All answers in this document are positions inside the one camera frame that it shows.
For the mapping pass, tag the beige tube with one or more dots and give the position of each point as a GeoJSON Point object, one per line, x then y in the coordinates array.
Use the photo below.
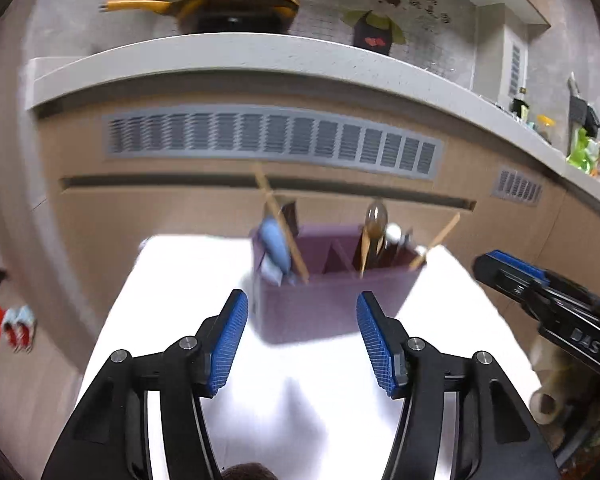
{"type": "Point", "coordinates": [550, 390]}

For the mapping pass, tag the cartoon wall poster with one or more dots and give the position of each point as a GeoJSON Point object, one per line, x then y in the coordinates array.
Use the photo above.
{"type": "Point", "coordinates": [430, 25]}

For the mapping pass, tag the small grey vent grille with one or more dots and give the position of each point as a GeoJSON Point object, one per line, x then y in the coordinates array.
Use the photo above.
{"type": "Point", "coordinates": [517, 185]}

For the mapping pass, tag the purple utensil holder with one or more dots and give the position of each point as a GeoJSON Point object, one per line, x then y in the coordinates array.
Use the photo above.
{"type": "Point", "coordinates": [305, 305]}

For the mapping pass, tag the white textured mat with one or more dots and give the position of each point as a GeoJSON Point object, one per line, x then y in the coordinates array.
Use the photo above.
{"type": "Point", "coordinates": [290, 400]}

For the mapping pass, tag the small blue slipper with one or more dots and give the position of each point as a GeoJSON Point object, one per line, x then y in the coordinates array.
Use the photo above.
{"type": "Point", "coordinates": [10, 327]}
{"type": "Point", "coordinates": [26, 327]}

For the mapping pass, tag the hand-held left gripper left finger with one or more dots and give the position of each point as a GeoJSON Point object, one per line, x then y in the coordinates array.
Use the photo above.
{"type": "Point", "coordinates": [227, 345]}

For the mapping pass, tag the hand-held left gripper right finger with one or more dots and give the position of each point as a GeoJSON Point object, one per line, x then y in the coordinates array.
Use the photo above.
{"type": "Point", "coordinates": [377, 345]}

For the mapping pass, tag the green packet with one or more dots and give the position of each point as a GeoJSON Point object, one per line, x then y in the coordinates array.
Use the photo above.
{"type": "Point", "coordinates": [582, 152]}

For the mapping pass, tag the wooden chopstick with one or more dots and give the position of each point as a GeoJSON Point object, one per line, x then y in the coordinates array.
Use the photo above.
{"type": "Point", "coordinates": [290, 245]}
{"type": "Point", "coordinates": [440, 237]}

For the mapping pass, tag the blue utensil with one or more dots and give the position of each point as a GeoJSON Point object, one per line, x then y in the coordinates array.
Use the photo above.
{"type": "Point", "coordinates": [275, 247]}

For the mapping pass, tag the white louvered panel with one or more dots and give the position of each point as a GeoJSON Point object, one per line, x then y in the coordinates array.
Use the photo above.
{"type": "Point", "coordinates": [516, 67]}

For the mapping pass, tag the yellow frying pan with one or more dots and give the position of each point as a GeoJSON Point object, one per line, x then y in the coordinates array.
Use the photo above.
{"type": "Point", "coordinates": [230, 15]}

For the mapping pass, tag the white spoon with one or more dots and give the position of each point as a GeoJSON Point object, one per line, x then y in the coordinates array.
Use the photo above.
{"type": "Point", "coordinates": [392, 232]}

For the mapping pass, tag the large grey vent grille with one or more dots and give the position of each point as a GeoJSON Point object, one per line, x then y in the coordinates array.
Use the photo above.
{"type": "Point", "coordinates": [280, 135]}

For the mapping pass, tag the black object on countertop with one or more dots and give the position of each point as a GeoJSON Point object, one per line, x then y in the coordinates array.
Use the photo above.
{"type": "Point", "coordinates": [580, 110]}

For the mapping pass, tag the smoky translucent plastic spoon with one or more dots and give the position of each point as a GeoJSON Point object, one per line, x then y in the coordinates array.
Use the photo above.
{"type": "Point", "coordinates": [377, 215]}

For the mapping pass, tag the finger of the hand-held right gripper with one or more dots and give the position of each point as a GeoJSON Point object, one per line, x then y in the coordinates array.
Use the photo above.
{"type": "Point", "coordinates": [510, 270]}

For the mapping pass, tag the grey stone countertop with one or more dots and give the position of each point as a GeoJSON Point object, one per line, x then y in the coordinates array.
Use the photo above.
{"type": "Point", "coordinates": [280, 55]}

